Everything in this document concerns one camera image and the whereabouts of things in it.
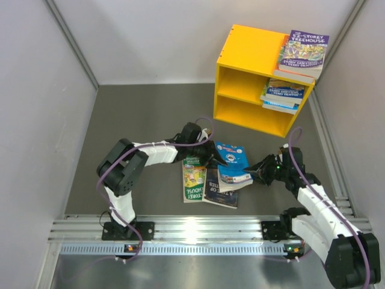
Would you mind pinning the dark green treehouse book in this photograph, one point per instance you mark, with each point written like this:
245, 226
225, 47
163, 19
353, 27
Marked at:
194, 180

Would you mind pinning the light blue back-cover book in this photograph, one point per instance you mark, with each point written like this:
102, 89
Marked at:
232, 177

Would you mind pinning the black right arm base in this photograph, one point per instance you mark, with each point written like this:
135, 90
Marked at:
274, 232

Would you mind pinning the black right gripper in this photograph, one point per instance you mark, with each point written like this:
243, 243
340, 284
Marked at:
261, 173

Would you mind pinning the light green 65-storey book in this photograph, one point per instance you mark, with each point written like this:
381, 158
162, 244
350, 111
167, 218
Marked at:
278, 83

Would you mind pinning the blue 39-storey book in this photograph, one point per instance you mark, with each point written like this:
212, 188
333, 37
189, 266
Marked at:
282, 95

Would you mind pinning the aluminium mounting rail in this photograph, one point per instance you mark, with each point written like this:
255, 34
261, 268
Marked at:
176, 235

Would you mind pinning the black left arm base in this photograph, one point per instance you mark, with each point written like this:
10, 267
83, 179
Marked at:
112, 231

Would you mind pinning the purple 52-storey book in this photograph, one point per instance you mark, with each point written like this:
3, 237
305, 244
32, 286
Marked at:
304, 53

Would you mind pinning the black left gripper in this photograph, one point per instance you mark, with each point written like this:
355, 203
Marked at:
211, 150

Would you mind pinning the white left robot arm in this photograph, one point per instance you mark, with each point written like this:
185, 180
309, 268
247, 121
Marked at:
121, 169

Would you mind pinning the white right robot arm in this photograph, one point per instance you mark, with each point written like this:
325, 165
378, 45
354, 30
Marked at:
350, 257

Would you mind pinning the orange 78-storey book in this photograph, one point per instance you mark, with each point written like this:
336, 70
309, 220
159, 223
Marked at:
289, 75

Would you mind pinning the yellow wooden shelf cabinet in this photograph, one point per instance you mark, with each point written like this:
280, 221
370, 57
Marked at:
247, 59

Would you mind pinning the dark Tale of Two Cities book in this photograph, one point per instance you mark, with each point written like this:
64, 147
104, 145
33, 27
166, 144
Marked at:
212, 194

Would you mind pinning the blue 26-storey book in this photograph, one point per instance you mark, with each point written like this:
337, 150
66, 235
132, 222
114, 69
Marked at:
291, 109

